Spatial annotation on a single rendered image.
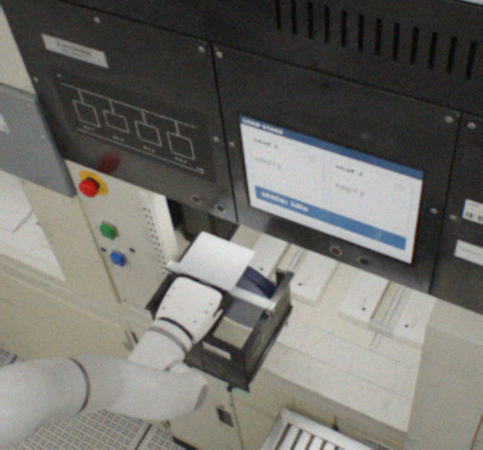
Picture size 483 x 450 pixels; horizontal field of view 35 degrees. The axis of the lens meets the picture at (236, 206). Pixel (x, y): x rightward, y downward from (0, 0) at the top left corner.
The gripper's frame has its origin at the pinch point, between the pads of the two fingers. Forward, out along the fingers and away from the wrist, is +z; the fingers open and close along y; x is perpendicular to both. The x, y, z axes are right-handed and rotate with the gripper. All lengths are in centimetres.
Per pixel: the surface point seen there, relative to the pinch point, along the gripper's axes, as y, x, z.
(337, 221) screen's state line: 24.7, 26.0, 1.5
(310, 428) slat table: 20, -49, -2
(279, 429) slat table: 14, -49, -6
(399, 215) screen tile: 34.5, 32.4, 1.5
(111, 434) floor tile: -55, -125, -5
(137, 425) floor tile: -49, -125, 1
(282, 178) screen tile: 15.5, 31.8, 1.5
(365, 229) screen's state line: 29.4, 26.3, 1.5
